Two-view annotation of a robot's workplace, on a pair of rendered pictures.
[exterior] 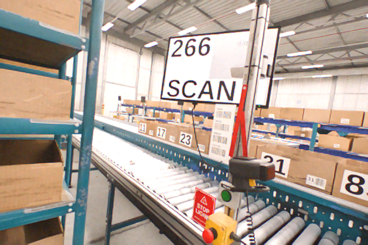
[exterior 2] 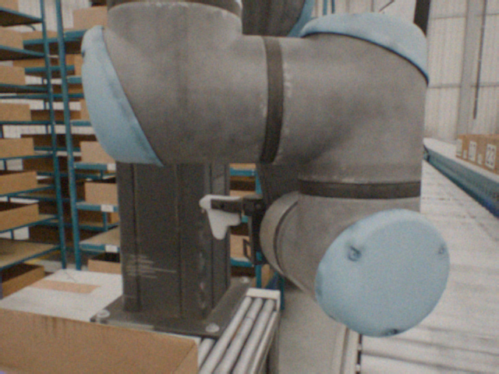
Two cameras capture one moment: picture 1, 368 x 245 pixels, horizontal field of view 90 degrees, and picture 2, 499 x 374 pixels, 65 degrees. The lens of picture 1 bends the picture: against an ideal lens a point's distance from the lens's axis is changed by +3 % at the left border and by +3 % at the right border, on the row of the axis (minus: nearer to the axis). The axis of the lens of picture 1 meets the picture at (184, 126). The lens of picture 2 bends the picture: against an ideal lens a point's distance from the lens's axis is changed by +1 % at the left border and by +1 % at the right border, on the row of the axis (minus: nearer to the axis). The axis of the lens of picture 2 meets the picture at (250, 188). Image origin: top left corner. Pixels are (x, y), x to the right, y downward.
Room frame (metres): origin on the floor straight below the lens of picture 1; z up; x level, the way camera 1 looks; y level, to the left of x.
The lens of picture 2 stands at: (-0.38, -1.13, 1.13)
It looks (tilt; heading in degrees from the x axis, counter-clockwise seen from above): 9 degrees down; 60
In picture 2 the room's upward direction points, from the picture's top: straight up
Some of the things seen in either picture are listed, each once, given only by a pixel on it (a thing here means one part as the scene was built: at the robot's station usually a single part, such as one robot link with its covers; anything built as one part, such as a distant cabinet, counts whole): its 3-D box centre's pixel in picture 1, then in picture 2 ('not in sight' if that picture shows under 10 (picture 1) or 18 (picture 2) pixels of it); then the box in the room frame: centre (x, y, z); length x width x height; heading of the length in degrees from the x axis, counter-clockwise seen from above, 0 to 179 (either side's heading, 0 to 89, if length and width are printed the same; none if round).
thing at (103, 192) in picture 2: not in sight; (137, 189); (0.12, 0.88, 0.79); 0.40 x 0.30 x 0.10; 134
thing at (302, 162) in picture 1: (297, 164); not in sight; (1.11, -0.72, 0.97); 0.39 x 0.29 x 0.17; 42
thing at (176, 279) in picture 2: not in sight; (178, 226); (-0.11, -0.37, 0.91); 0.26 x 0.26 x 0.33; 46
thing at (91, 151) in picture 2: not in sight; (134, 150); (0.11, 0.88, 0.99); 0.40 x 0.30 x 0.10; 130
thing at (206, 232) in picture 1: (210, 234); not in sight; (0.53, -0.12, 0.84); 0.04 x 0.04 x 0.04; 42
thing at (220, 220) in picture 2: not in sight; (217, 217); (-0.15, -0.65, 1.00); 0.09 x 0.03 x 0.06; 112
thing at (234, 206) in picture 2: not in sight; (239, 204); (-0.14, -0.69, 1.02); 0.09 x 0.05 x 0.02; 112
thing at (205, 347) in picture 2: not in sight; (215, 331); (-0.09, -0.51, 0.74); 0.28 x 0.02 x 0.02; 46
